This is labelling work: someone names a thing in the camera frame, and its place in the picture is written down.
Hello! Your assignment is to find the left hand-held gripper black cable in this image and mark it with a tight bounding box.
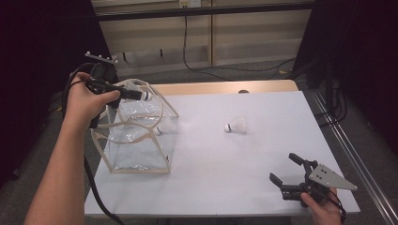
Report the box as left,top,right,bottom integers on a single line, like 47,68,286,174
61,62,126,225

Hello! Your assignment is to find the black curtain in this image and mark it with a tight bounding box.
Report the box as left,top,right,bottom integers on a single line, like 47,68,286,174
0,0,119,188
292,0,398,154

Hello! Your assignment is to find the bundle of black floor cables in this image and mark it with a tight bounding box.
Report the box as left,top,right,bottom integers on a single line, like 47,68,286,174
314,79,348,128

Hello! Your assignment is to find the right hand-held gripper black cable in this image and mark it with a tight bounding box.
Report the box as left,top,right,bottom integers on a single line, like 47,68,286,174
325,187,347,224

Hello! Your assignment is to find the transparent bag with beige trim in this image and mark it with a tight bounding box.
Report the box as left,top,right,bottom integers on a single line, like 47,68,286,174
90,78,180,174

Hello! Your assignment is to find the long black floor cable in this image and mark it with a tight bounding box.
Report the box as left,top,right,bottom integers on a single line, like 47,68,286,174
182,15,297,83

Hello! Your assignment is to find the person's right hand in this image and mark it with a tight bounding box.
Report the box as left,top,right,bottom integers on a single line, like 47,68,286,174
299,187,344,225

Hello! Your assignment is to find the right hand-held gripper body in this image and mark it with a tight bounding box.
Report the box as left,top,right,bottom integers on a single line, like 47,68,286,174
280,163,359,202

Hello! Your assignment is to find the white wall socket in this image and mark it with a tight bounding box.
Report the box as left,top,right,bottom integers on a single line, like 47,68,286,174
178,0,202,8

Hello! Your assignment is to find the person's left hand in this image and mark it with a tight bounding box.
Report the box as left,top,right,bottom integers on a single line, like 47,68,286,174
64,71,121,126

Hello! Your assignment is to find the light wooden cabinet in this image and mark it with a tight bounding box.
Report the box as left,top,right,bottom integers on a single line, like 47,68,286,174
92,0,314,78

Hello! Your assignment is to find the white table sheet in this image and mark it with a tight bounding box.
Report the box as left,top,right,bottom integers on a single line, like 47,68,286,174
84,91,360,218

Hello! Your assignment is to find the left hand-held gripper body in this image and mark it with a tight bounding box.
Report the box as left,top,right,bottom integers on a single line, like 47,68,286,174
84,51,119,129

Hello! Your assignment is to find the black horizontal bar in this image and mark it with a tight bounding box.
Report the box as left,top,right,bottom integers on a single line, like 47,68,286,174
95,3,315,23

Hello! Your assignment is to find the aluminium floor rail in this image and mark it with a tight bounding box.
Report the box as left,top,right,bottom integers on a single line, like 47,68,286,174
311,92,398,225

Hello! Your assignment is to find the black metal stand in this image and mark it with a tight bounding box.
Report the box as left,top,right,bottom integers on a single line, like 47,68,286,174
304,57,337,109

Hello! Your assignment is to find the hand-held gripper black cable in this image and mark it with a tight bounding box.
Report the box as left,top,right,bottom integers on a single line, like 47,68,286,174
61,62,126,225
325,187,347,224

